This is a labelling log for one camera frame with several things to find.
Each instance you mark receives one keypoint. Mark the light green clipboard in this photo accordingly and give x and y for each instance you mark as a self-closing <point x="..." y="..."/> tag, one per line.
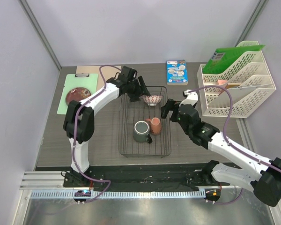
<point x="77" y="83"/>

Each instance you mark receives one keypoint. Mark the blue picture book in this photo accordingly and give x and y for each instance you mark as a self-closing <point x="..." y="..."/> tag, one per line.
<point x="176" y="72"/>

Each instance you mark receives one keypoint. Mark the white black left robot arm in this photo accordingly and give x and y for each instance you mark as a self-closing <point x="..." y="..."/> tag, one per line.
<point x="79" y="123"/>

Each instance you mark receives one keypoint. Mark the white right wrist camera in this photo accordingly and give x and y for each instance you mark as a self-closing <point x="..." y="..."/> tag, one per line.
<point x="191" y="98"/>

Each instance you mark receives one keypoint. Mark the white bowl red diamond pattern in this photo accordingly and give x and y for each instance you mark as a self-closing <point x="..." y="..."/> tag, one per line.
<point x="152" y="100"/>

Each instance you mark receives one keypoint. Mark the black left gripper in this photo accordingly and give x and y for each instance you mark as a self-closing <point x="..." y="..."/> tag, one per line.
<point x="135" y="97"/>

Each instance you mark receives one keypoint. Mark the green plastic folder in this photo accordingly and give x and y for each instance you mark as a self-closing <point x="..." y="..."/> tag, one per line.
<point x="222" y="58"/>

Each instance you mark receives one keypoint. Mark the white plastic file organizer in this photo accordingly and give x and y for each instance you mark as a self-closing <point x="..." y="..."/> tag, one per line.
<point x="240" y="89"/>

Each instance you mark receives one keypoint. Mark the white slotted cable duct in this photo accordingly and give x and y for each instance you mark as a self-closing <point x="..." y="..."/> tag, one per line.
<point x="85" y="194"/>

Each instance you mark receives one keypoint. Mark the pink dotted ceramic mug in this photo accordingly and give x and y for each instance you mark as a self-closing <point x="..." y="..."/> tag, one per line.
<point x="155" y="125"/>

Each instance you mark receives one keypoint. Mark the grey ceramic mug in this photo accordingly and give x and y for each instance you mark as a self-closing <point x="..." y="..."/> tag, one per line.
<point x="141" y="132"/>

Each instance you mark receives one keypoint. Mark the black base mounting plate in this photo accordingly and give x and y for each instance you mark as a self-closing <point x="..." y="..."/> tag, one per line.
<point x="141" y="178"/>

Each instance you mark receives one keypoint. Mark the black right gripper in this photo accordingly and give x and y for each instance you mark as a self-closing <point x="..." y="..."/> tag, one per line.
<point x="170" y="105"/>

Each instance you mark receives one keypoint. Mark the red floral plate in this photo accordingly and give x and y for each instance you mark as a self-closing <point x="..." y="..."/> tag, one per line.
<point x="77" y="94"/>

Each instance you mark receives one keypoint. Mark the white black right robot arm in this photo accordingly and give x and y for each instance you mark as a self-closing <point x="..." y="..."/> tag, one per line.
<point x="255" y="173"/>

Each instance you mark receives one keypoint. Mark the grey wire dish rack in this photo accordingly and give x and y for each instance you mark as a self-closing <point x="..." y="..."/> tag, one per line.
<point x="132" y="112"/>

